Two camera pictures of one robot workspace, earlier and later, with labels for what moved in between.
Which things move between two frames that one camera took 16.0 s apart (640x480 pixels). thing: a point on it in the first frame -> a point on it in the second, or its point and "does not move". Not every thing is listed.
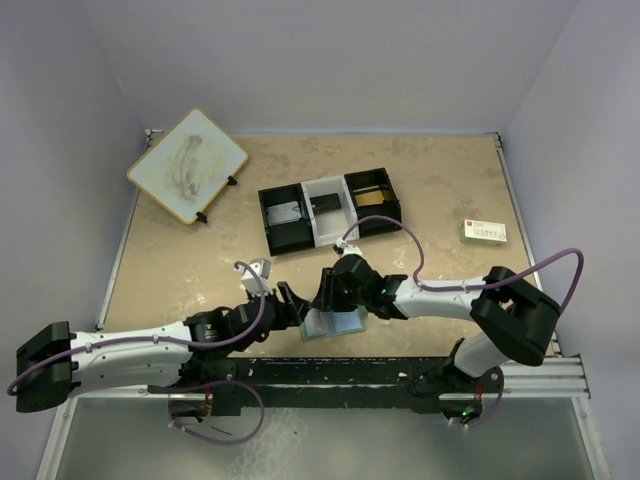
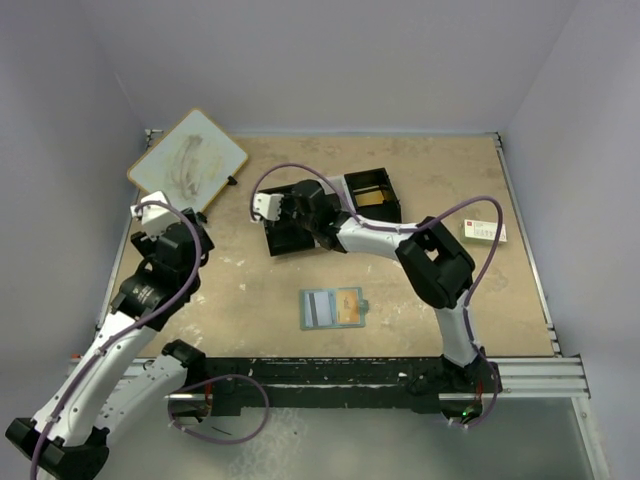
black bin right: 372,193 does not move
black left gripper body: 247,343 -> 146,245
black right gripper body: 351,300 -> 308,220
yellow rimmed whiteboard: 188,165 does not move
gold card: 373,198 does not move
